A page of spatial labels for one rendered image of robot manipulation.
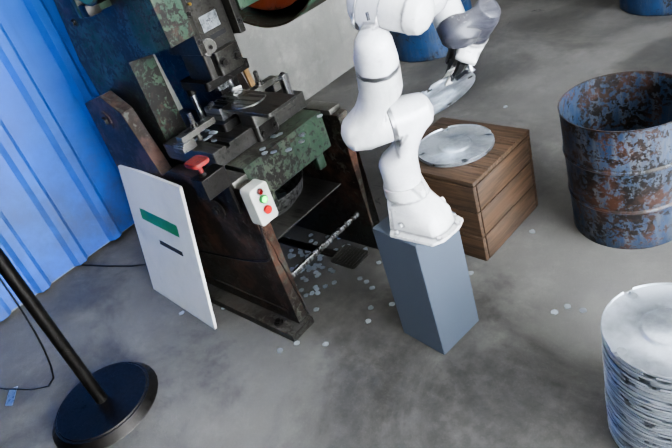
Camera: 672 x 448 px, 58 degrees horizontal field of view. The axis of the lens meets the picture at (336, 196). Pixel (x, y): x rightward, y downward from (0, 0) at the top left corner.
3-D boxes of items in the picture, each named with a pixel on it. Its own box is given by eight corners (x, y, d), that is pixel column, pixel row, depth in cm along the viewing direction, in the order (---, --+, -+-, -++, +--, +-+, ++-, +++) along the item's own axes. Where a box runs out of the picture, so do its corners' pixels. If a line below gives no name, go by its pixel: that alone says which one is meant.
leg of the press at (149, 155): (315, 321, 224) (225, 102, 178) (295, 342, 217) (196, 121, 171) (176, 261, 285) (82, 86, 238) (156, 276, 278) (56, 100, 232)
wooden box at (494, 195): (539, 204, 243) (529, 129, 226) (487, 261, 224) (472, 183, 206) (456, 185, 271) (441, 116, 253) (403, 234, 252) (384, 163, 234)
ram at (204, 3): (253, 61, 206) (220, -26, 191) (220, 81, 198) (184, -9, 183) (222, 60, 218) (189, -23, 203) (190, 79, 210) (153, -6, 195)
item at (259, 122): (308, 128, 207) (296, 92, 200) (281, 149, 199) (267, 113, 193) (261, 122, 224) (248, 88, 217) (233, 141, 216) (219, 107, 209)
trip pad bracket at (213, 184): (245, 212, 198) (223, 162, 188) (224, 230, 193) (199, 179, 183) (234, 209, 202) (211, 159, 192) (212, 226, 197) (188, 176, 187)
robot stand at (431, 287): (479, 320, 202) (455, 211, 179) (444, 355, 193) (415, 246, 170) (438, 300, 215) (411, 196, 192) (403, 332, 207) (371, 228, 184)
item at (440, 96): (483, 83, 227) (482, 81, 227) (464, 64, 201) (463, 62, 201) (419, 126, 237) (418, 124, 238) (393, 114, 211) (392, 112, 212)
